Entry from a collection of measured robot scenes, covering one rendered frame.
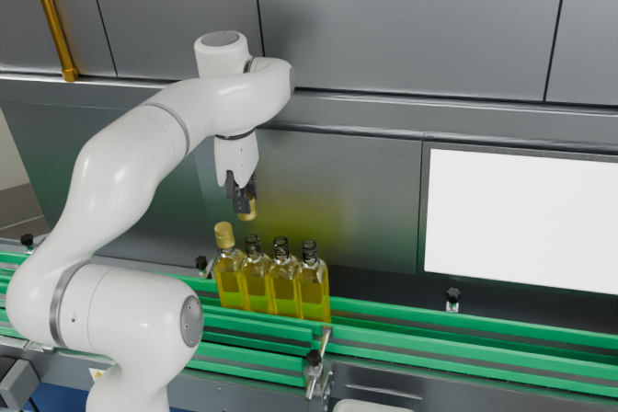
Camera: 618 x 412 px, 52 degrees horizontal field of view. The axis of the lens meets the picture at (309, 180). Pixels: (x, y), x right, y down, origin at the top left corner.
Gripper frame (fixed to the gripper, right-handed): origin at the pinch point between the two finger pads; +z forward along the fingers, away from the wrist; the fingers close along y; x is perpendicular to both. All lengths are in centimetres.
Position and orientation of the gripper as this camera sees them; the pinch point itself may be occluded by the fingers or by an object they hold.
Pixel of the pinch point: (245, 197)
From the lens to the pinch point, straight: 118.4
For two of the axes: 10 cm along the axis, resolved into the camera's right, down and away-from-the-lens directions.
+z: 0.7, 8.1, 5.8
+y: -2.3, 5.8, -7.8
